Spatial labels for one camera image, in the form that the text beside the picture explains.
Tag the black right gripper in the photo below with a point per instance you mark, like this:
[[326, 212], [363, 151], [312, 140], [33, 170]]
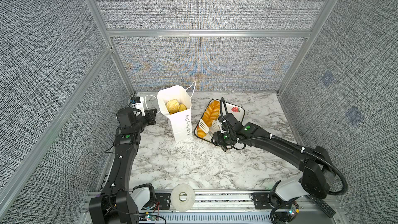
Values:
[[216, 140]]

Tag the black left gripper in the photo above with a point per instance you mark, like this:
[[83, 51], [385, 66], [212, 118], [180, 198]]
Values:
[[151, 116]]

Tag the white slotted bread tongs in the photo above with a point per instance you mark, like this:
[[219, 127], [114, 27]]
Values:
[[215, 126]]

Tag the fake croissant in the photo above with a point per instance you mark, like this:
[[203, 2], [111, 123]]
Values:
[[201, 133], [182, 108]]

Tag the round fake bread bottom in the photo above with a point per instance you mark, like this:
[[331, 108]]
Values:
[[173, 106]]

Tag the white paper gift bag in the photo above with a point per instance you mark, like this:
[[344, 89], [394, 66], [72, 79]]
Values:
[[180, 123]]

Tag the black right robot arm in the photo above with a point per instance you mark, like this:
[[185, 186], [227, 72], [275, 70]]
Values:
[[315, 165]]

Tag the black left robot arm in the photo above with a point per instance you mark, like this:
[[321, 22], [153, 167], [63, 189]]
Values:
[[116, 204]]

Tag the long braided fake bread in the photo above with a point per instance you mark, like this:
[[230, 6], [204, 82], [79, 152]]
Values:
[[212, 113]]

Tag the white tray with black rim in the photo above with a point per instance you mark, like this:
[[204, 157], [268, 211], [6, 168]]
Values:
[[237, 111]]

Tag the white tape roll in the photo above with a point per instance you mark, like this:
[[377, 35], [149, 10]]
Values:
[[183, 197]]

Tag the black remote control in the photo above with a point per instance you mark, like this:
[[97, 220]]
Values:
[[324, 207]]

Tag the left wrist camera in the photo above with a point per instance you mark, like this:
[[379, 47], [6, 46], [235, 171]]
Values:
[[137, 102]]

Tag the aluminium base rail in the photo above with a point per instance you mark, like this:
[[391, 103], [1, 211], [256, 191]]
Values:
[[242, 207]]

